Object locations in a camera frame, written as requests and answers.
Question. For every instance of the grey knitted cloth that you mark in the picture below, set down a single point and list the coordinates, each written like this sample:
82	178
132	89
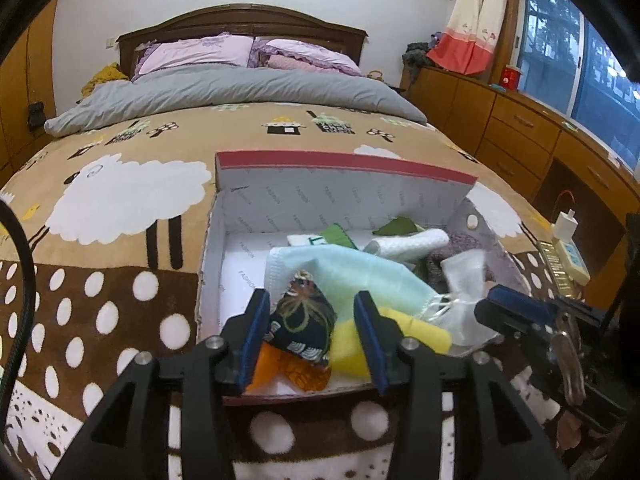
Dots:
462	242

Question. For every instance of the red container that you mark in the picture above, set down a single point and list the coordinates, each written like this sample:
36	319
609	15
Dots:
510	77

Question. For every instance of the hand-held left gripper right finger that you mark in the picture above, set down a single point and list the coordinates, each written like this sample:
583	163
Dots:
372	345

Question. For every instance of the pile of clothes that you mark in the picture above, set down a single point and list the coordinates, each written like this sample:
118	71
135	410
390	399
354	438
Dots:
417	55

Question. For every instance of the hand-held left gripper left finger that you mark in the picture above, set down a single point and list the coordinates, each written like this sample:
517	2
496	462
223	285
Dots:
252	340

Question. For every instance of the white power strip with charger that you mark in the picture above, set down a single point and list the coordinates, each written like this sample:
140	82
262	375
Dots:
557	270

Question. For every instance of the yellow cloth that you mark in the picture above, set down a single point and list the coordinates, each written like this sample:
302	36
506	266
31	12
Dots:
345	350
105	77

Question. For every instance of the white charger plug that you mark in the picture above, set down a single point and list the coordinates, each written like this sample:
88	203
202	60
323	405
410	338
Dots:
565	225

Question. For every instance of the light purple pillow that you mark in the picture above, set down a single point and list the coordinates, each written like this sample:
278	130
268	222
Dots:
200	52

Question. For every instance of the red cardboard shoe box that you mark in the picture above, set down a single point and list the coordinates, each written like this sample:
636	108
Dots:
325	190

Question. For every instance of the purple ruffled pillow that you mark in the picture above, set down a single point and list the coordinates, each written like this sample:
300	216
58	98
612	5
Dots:
310	57

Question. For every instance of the cream and red curtain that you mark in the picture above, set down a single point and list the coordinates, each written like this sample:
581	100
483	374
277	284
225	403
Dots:
470	20

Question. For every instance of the wooden cabinet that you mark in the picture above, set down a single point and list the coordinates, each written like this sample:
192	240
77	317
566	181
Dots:
510	130

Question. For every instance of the grey duvet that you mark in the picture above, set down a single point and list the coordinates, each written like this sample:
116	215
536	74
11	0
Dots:
250	90

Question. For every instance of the wooden headboard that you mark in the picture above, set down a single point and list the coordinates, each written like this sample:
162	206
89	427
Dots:
240	20

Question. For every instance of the dark patterned pouch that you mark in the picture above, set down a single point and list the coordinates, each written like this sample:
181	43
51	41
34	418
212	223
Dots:
300	330

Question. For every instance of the black wall socket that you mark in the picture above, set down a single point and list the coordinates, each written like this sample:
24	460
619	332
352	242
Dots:
36	116

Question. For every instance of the green and white sock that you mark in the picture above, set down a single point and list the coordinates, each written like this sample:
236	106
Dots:
340	235

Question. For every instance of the wooden wardrobe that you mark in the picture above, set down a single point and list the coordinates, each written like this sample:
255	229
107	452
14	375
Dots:
25	70

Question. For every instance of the white sheer bag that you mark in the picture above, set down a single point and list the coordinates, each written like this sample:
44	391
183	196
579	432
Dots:
465	280

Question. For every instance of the window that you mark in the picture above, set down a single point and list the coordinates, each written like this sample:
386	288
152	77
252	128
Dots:
555	55

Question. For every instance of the orange patterned pouch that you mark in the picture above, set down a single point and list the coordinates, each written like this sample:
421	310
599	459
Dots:
300	375

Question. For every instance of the white towel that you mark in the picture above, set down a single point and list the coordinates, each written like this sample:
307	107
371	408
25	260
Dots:
410	245

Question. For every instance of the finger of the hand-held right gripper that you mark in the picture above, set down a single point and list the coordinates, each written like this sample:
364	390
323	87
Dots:
520	302
495	317

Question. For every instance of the green ribbon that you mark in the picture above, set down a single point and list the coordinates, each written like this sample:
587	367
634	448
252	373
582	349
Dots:
400	227

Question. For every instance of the blue face mask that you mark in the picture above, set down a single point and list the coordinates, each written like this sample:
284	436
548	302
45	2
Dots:
350	270

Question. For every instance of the sheep printed blanket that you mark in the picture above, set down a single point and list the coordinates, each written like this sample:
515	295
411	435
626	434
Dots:
125	285

